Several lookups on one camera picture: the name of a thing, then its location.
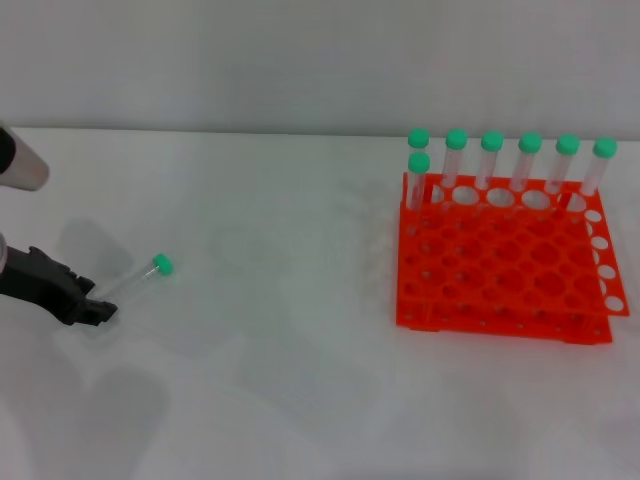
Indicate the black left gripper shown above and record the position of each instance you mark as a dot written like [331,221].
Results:
[35,280]

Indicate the green-capped clear test tube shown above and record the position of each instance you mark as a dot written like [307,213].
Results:
[418,138]
[567,144]
[162,264]
[419,163]
[456,139]
[530,142]
[492,140]
[605,147]

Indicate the orange plastic test tube rack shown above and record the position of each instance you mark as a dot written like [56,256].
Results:
[500,260]

